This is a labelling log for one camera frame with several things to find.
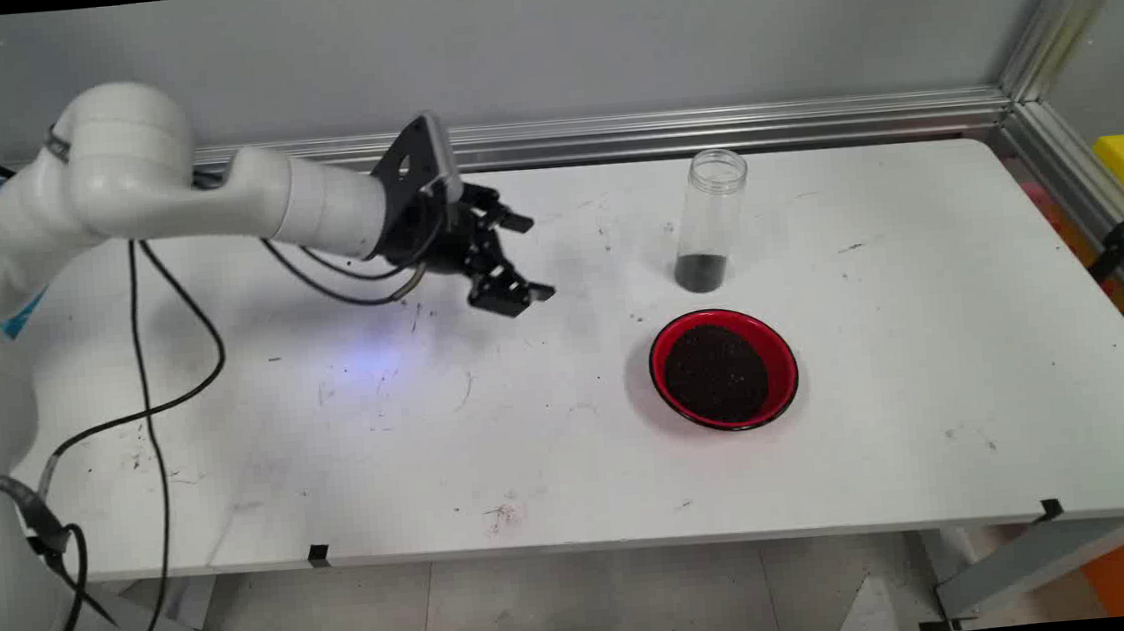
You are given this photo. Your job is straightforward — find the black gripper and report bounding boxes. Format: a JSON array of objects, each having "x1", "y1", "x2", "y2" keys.
[{"x1": 374, "y1": 177, "x2": 559, "y2": 329}]

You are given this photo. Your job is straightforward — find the clear plastic jar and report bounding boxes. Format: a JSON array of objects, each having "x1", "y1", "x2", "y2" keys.
[{"x1": 665, "y1": 145, "x2": 759, "y2": 297}]

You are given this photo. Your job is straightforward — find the black grains in jar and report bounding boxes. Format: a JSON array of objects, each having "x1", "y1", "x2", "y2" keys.
[{"x1": 674, "y1": 250, "x2": 732, "y2": 296}]

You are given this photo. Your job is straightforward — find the black grains in bowl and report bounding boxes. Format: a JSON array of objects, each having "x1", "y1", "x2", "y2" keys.
[{"x1": 658, "y1": 318, "x2": 774, "y2": 429}]

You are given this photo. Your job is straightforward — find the red bowl with black rim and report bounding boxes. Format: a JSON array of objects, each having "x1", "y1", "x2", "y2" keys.
[{"x1": 644, "y1": 301, "x2": 804, "y2": 440}]

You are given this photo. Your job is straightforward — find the grey table leg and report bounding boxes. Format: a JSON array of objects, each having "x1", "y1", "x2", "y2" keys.
[{"x1": 915, "y1": 512, "x2": 1124, "y2": 629}]

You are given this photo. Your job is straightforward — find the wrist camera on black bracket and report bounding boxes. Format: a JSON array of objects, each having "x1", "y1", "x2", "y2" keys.
[{"x1": 368, "y1": 110, "x2": 466, "y2": 211}]

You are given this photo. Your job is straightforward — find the long aluminium frame rail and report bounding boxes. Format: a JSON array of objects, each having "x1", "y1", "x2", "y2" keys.
[{"x1": 0, "y1": 83, "x2": 1015, "y2": 212}]

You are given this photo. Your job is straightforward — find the black cable with white tag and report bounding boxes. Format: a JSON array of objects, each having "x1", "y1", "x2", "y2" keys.
[{"x1": 0, "y1": 216, "x2": 459, "y2": 631}]

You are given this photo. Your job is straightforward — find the grey velcro strap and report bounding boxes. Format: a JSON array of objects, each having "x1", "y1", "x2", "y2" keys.
[
  {"x1": 0, "y1": 465, "x2": 75, "y2": 556},
  {"x1": 44, "y1": 123, "x2": 76, "y2": 168}
]

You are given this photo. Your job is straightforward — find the short aluminium frame rail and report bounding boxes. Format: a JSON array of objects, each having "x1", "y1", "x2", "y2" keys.
[{"x1": 997, "y1": 91, "x2": 1124, "y2": 361}]

